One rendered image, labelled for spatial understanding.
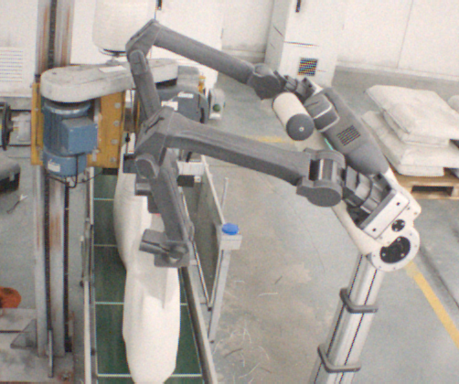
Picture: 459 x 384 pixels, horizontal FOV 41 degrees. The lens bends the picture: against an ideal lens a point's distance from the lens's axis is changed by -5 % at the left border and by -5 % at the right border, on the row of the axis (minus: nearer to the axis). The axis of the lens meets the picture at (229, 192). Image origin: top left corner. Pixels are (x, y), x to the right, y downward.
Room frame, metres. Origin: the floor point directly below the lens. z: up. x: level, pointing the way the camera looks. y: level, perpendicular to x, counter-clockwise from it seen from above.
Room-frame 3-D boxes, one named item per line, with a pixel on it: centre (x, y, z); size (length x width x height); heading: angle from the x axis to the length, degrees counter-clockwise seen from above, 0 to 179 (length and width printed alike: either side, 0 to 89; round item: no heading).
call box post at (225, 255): (2.04, -0.03, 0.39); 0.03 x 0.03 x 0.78; 15
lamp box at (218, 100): (2.14, 0.10, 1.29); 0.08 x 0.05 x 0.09; 15
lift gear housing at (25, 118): (2.02, 0.77, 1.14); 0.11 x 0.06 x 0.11; 15
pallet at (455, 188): (4.72, -1.64, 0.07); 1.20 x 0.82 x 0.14; 107
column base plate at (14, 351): (2.06, 0.79, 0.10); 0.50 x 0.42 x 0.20; 15
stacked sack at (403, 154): (4.44, -1.41, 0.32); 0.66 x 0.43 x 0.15; 107
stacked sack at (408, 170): (4.61, -1.31, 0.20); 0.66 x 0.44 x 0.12; 15
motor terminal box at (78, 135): (1.77, 0.49, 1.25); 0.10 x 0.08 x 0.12; 130
